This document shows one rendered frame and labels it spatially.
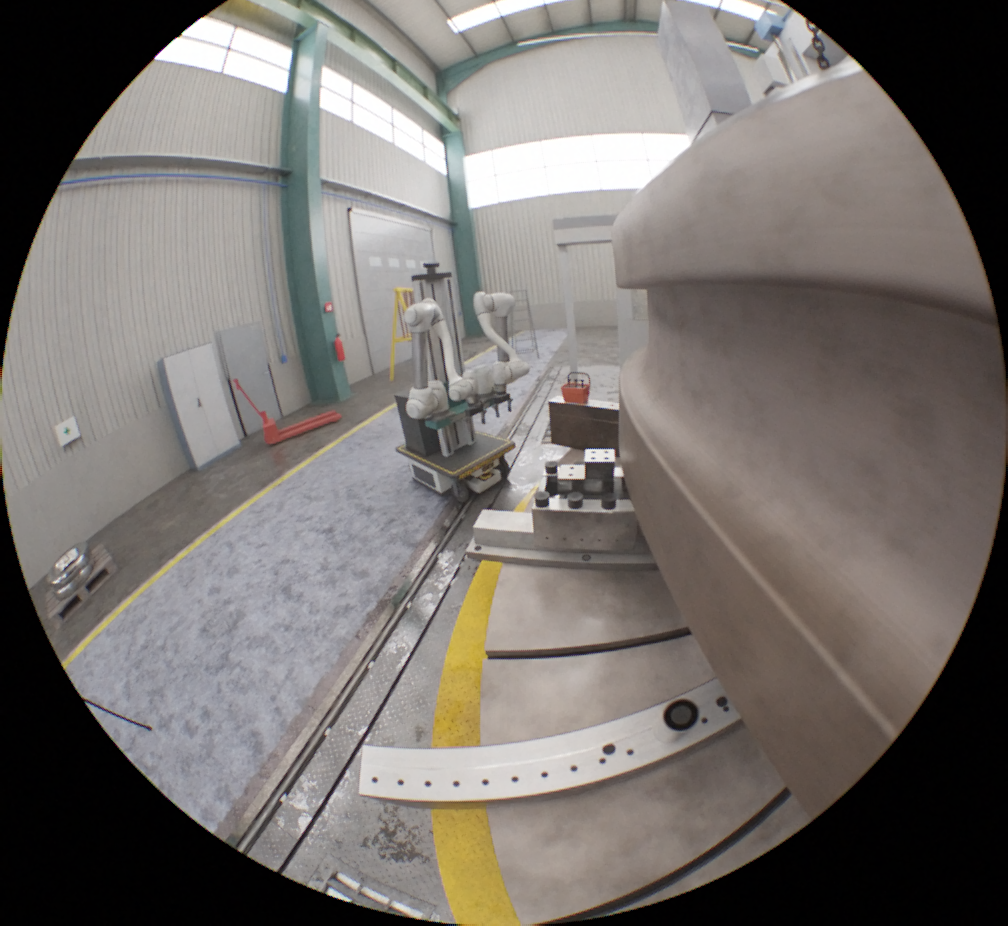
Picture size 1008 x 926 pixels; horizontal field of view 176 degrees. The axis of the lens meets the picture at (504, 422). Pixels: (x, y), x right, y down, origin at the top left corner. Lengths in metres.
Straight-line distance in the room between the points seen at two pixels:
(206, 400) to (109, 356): 2.06
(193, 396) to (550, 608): 5.91
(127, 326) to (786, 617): 6.98
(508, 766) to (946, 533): 0.82
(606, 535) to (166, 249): 7.39
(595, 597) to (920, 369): 1.35
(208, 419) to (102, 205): 4.51
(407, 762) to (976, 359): 1.11
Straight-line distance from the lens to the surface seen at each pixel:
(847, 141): 0.41
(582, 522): 1.37
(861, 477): 0.56
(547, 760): 0.81
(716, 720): 0.89
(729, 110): 5.05
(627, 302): 5.21
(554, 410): 2.59
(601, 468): 1.36
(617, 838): 1.19
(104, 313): 6.68
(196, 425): 6.25
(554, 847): 1.18
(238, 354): 7.26
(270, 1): 11.42
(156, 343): 6.72
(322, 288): 7.52
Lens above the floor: 1.48
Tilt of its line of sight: 21 degrees down
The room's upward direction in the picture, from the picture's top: 7 degrees counter-clockwise
